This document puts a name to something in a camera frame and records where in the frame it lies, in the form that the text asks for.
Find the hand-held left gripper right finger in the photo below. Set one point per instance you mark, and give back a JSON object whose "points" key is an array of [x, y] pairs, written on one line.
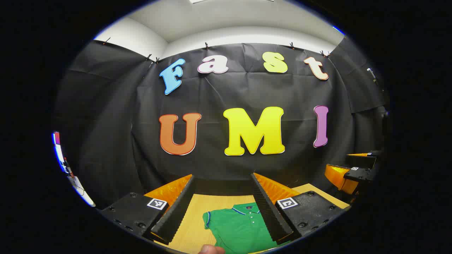
{"points": [[270, 215]]}

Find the small white hanging object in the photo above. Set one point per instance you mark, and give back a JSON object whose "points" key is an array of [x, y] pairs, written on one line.
{"points": [[371, 74]]}

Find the row of black cloth clips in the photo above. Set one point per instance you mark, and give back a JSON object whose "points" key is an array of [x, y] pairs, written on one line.
{"points": [[206, 46]]}

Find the green T-shirt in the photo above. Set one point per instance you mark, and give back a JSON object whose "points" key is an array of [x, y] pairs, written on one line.
{"points": [[236, 229]]}

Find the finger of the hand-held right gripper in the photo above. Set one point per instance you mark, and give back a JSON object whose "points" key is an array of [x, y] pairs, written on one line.
{"points": [[360, 175], [363, 161]]}

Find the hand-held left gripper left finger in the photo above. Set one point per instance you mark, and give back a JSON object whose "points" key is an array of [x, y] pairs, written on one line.
{"points": [[176, 211]]}

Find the black backdrop cloth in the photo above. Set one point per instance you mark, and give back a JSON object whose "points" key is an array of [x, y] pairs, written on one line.
{"points": [[219, 91]]}

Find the white blue background object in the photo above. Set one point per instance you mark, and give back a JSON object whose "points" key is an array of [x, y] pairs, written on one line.
{"points": [[76, 183]]}

